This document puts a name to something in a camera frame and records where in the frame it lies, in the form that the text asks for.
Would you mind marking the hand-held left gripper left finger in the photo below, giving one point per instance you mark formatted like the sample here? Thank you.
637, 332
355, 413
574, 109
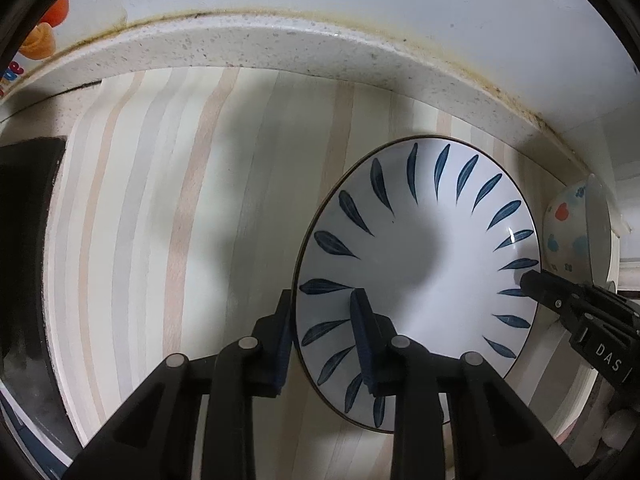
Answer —
281, 345

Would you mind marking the white bowl with coloured print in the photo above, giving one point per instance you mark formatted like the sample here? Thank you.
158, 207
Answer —
567, 230

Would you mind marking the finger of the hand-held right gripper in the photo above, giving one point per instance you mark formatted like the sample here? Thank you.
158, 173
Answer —
542, 287

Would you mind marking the black flat appliance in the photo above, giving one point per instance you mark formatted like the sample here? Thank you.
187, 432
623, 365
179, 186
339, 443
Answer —
25, 240

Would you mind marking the orange print wall sticker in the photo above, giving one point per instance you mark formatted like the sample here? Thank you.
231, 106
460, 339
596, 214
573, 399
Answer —
42, 30

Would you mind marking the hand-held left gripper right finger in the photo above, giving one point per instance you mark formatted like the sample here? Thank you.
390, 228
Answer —
366, 347

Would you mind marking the white plate with blue leaves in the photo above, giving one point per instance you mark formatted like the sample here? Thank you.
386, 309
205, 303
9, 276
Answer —
425, 240

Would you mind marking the striped table mat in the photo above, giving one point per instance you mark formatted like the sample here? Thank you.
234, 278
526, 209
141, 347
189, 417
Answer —
190, 210

